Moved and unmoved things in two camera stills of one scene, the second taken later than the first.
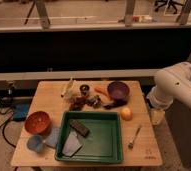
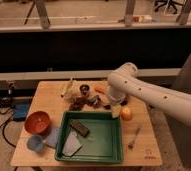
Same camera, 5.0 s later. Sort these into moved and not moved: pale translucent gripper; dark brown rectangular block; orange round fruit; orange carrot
Moved: pale translucent gripper
Not moved: orange carrot; orange round fruit; dark brown rectangular block
